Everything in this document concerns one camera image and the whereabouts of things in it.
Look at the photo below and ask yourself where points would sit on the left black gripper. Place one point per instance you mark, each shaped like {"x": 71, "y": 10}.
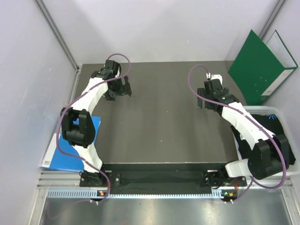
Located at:
{"x": 110, "y": 95}

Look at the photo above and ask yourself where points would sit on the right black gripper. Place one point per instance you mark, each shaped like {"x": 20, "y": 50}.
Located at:
{"x": 202, "y": 91}

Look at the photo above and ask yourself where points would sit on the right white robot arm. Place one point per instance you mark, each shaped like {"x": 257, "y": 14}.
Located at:
{"x": 233, "y": 113}

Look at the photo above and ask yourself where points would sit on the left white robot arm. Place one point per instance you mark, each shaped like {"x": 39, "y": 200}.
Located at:
{"x": 76, "y": 123}

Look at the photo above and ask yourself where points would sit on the blue folder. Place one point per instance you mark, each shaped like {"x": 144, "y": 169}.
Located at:
{"x": 54, "y": 160}

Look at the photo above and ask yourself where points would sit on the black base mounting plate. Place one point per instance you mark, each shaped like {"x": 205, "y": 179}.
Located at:
{"x": 160, "y": 178}

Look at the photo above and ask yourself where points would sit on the white plastic basket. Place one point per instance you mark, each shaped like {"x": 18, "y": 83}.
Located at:
{"x": 256, "y": 149}

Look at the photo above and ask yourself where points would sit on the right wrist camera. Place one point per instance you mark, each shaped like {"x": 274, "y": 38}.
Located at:
{"x": 214, "y": 82}

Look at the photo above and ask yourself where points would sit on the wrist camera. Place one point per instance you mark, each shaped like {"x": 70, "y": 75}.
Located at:
{"x": 112, "y": 66}
{"x": 214, "y": 82}

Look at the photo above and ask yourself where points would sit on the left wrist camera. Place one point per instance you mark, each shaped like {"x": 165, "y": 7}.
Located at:
{"x": 112, "y": 66}

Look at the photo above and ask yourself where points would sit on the green ring binder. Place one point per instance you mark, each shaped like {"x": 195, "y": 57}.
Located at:
{"x": 260, "y": 68}

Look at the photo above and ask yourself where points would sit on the grey slotted cable duct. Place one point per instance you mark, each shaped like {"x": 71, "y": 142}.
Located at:
{"x": 99, "y": 194}

